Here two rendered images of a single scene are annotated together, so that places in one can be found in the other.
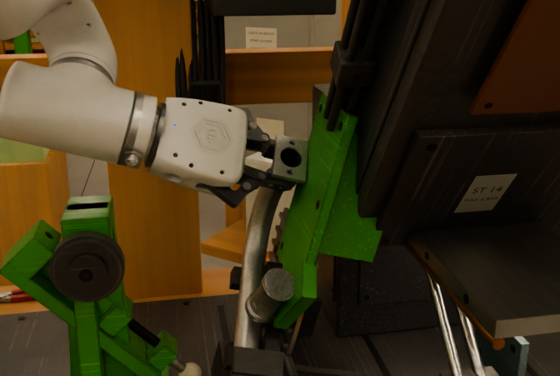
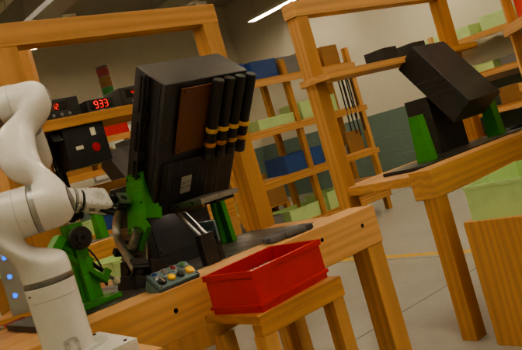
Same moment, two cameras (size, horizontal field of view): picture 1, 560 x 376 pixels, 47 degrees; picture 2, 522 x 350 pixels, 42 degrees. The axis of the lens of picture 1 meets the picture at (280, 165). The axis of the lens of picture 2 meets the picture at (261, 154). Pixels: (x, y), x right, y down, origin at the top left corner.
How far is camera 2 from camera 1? 1.77 m
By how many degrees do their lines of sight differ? 34
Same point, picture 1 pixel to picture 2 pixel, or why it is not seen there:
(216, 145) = (101, 197)
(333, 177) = (143, 191)
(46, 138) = not seen: hidden behind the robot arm
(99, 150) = not seen: hidden behind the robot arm
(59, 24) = not seen: hidden behind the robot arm
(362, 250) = (158, 214)
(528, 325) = (208, 199)
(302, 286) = (146, 225)
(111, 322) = (88, 261)
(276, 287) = (137, 230)
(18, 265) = (57, 245)
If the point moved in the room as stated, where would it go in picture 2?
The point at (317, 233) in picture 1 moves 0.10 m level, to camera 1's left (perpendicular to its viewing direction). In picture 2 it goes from (144, 209) to (116, 218)
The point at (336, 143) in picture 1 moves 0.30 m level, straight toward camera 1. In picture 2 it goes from (140, 181) to (164, 175)
